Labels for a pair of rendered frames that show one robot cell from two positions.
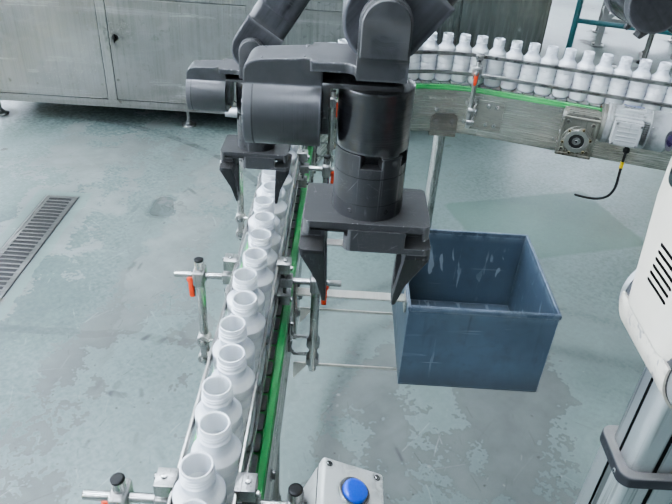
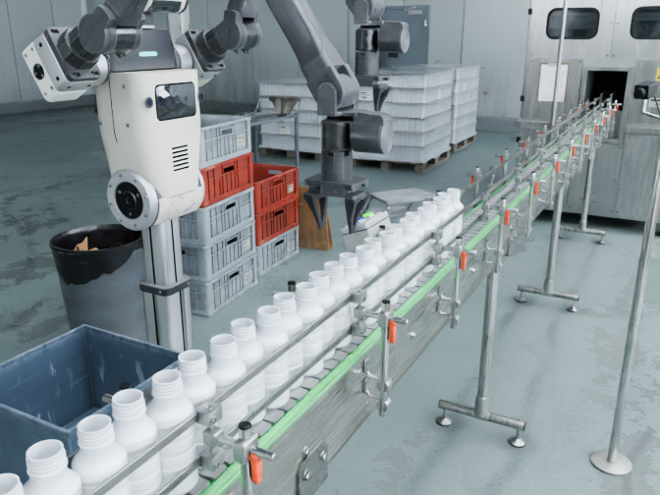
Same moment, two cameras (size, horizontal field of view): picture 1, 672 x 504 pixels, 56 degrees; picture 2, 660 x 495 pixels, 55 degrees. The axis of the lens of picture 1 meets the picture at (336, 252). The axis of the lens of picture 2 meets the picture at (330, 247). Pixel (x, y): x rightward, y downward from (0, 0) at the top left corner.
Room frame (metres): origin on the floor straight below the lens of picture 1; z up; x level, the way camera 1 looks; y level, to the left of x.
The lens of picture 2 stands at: (1.92, 0.67, 1.58)
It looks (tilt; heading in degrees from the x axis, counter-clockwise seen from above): 18 degrees down; 209
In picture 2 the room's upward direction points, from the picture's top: straight up
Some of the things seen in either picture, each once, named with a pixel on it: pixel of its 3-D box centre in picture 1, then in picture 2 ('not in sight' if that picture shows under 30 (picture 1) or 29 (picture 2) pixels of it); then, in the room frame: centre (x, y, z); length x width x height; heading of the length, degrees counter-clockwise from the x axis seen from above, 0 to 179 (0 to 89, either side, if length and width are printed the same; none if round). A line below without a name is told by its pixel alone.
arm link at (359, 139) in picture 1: (366, 112); (369, 40); (0.46, -0.02, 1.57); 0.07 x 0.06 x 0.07; 91
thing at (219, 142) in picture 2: not in sight; (197, 139); (-1.02, -1.83, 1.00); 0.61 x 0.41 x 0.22; 8
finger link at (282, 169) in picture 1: (268, 175); (328, 205); (0.91, 0.12, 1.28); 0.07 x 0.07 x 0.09; 0
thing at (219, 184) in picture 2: not in sight; (200, 176); (-1.03, -1.83, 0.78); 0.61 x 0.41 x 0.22; 7
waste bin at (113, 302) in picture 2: not in sight; (105, 296); (-0.16, -1.77, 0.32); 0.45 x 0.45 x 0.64
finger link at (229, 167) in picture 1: (245, 174); (345, 207); (0.91, 0.15, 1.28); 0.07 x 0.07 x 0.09; 0
